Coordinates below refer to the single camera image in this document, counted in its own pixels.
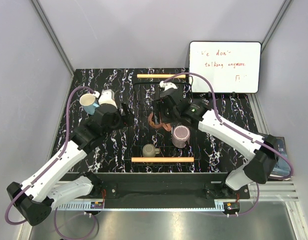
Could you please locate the orange floral mug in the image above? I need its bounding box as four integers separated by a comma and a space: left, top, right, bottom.
147, 112, 172, 132

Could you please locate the blue faceted cup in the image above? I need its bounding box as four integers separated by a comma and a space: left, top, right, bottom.
79, 93, 99, 115

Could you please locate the purple mug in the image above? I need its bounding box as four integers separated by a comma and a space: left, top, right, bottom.
172, 125, 190, 149

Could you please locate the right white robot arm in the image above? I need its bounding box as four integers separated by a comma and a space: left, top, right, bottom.
152, 88, 279, 198

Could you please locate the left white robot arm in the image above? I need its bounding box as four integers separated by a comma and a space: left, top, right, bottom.
6, 102, 134, 226

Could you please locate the grey small mug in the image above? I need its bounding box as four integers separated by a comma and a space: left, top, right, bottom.
142, 144, 160, 158

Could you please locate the white whiteboard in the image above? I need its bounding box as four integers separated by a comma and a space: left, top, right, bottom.
189, 41, 262, 94

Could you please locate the blue book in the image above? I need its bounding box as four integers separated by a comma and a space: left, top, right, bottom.
270, 136, 291, 179

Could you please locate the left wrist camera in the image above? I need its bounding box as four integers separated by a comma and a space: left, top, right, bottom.
92, 89, 117, 107

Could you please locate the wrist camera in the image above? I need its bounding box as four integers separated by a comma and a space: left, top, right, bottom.
92, 89, 117, 107
159, 81, 178, 92

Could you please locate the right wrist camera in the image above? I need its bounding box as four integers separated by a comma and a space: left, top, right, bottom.
159, 81, 178, 92

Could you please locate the black wire dish rack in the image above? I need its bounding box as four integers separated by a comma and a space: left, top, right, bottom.
124, 74, 201, 167

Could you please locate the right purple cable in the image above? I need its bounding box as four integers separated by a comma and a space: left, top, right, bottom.
160, 72, 294, 218

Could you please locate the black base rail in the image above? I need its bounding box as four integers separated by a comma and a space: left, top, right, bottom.
73, 171, 252, 210

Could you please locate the grey cable duct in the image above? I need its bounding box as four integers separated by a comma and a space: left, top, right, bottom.
58, 201, 104, 211

